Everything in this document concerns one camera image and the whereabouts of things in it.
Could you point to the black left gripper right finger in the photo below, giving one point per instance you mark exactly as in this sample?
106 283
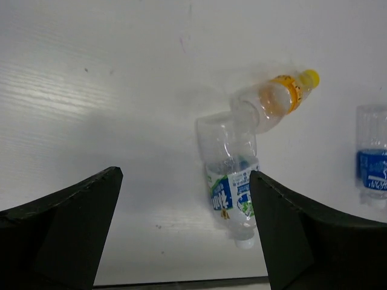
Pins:
308 245

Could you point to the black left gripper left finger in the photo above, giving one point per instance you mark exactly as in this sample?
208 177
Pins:
56 242

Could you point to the green-blue label clear bottle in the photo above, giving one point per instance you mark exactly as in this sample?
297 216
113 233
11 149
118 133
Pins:
227 145

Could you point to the blue label clear bottle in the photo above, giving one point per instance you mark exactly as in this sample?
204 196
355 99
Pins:
371 154

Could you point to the yellow cap orange label bottle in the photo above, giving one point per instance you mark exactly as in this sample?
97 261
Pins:
267 103

